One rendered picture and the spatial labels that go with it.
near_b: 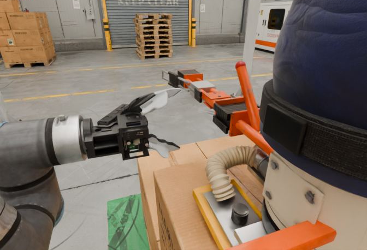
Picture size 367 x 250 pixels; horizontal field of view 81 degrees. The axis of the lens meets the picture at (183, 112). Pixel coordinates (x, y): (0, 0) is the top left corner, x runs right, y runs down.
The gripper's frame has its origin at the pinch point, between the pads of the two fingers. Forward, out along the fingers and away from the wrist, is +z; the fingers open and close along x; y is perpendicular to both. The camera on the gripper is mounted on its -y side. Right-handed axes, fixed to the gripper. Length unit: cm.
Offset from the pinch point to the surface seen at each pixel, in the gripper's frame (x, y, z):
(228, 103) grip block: 2.0, -0.7, 12.7
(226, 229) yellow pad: -10.1, 21.9, 1.2
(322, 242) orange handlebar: 0.7, 33.0, 5.1
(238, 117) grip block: 2.1, 6.9, 11.0
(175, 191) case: -17.0, 4.9, -2.7
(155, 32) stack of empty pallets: -31, -644, 130
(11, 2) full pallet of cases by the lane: 41, -698, -240
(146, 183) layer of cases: -58, -44, -3
